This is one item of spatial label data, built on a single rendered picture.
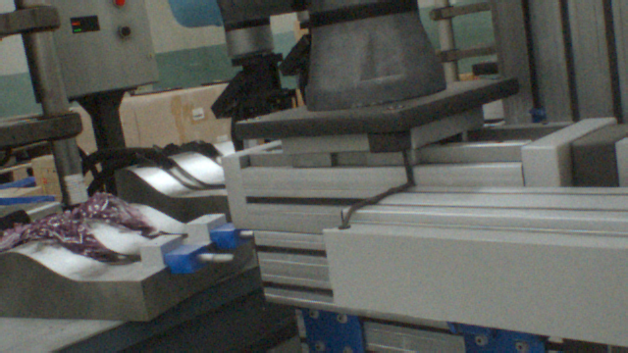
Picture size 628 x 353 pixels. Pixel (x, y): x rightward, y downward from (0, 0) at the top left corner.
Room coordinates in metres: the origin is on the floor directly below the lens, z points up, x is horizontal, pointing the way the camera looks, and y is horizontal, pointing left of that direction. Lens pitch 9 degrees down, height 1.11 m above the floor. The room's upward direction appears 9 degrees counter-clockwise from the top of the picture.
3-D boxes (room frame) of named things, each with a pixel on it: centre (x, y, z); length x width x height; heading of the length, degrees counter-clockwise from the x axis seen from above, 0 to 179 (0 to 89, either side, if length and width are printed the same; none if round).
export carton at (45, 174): (6.49, 1.99, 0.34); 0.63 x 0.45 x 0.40; 50
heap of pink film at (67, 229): (1.18, 0.39, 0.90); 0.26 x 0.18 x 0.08; 62
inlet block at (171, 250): (1.00, 0.18, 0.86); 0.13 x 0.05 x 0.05; 62
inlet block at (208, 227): (1.10, 0.13, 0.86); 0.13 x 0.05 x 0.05; 62
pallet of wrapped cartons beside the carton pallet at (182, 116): (5.69, 1.14, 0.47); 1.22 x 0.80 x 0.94; 54
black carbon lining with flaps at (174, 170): (1.46, 0.20, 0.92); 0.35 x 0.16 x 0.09; 45
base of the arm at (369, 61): (0.84, -0.08, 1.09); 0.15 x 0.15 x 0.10
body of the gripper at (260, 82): (1.26, 0.06, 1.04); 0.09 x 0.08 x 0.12; 45
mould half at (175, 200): (1.48, 0.20, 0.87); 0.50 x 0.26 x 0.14; 45
